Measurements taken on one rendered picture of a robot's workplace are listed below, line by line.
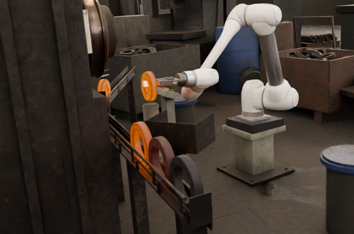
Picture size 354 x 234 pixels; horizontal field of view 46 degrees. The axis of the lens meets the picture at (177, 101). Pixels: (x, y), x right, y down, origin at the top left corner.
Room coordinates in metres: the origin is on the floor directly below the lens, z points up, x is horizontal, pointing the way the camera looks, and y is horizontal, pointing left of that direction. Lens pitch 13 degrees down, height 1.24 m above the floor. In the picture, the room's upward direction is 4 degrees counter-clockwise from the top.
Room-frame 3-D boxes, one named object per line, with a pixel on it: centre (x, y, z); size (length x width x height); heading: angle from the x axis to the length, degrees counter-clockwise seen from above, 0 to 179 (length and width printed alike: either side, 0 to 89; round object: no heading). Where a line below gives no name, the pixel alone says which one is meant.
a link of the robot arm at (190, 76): (2.26, -0.07, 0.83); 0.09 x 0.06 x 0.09; 25
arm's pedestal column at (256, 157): (2.89, -0.53, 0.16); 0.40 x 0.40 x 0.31; 30
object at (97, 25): (2.24, 0.45, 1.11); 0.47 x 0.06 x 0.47; 25
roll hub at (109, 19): (2.28, 0.36, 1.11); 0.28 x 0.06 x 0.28; 25
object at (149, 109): (3.06, 0.20, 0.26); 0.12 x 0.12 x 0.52
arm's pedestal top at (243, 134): (2.89, -0.53, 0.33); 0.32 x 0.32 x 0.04; 30
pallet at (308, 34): (10.08, -3.30, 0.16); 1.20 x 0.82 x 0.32; 15
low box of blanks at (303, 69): (4.42, -1.49, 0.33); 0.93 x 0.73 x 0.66; 32
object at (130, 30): (6.73, 0.53, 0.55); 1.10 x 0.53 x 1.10; 45
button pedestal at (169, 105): (3.17, 0.07, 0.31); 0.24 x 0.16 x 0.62; 25
